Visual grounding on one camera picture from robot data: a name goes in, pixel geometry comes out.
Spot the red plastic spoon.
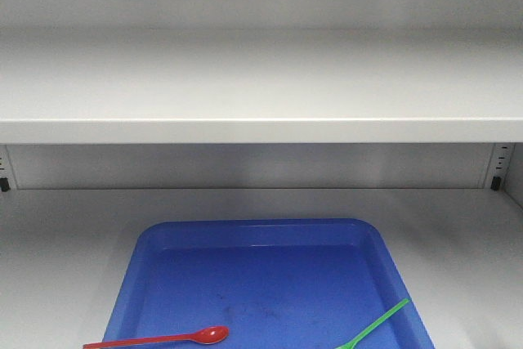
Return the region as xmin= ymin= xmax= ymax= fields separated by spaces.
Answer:
xmin=83 ymin=326 xmax=230 ymax=348

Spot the green plastic spoon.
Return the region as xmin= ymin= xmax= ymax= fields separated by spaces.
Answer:
xmin=337 ymin=298 xmax=410 ymax=349

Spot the white cabinet shelf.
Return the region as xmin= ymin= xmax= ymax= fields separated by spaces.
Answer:
xmin=1 ymin=29 xmax=522 ymax=144

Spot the blue plastic tray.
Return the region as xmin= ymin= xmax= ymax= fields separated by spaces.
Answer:
xmin=104 ymin=219 xmax=432 ymax=348

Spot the black shelf support clip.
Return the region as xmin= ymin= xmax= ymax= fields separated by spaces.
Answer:
xmin=490 ymin=177 xmax=503 ymax=190

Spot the black left shelf clip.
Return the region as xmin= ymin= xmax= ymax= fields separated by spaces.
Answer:
xmin=0 ymin=177 xmax=11 ymax=192

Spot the slotted white shelf rail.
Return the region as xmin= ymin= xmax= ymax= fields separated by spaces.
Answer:
xmin=485 ymin=142 xmax=514 ymax=190

